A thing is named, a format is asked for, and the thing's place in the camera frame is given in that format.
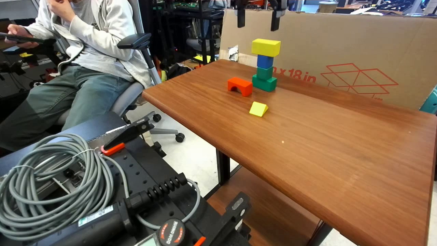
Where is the coil of grey cable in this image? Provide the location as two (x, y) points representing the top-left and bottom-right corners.
(0, 133), (201, 242)

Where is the small green cube block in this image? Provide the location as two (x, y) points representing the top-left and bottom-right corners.
(256, 66), (274, 81)

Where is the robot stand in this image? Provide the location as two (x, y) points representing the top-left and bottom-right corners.
(0, 111), (254, 246)

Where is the yellow rectangular block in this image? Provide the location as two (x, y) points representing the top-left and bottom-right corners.
(252, 38), (281, 58)

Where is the grey office chair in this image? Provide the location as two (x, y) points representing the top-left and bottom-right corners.
(55, 0), (186, 143)

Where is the orange arch block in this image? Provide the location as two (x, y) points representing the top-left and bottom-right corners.
(227, 77), (253, 97)

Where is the black clamp with round knob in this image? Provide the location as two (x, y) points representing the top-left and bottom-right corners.
(157, 191), (253, 246)

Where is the brown cardboard sheet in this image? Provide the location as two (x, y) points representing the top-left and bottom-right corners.
(218, 8), (437, 111)

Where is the black clamp with orange trigger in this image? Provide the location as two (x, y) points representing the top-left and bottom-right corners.
(100, 116), (155, 156)

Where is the large green rectangular block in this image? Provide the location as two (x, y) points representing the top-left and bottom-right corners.
(252, 74), (278, 93)

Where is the black shelf rack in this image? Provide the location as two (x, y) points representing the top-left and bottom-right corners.
(150, 0), (226, 65)

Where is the person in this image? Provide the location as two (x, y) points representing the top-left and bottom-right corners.
(0, 0), (153, 151)

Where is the yellow wedge block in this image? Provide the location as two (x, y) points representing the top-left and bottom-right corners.
(249, 101), (269, 118)

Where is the blue cube block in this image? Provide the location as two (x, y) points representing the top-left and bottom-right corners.
(257, 54), (274, 69)

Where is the black phone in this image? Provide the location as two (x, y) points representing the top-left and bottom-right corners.
(0, 32), (45, 44)

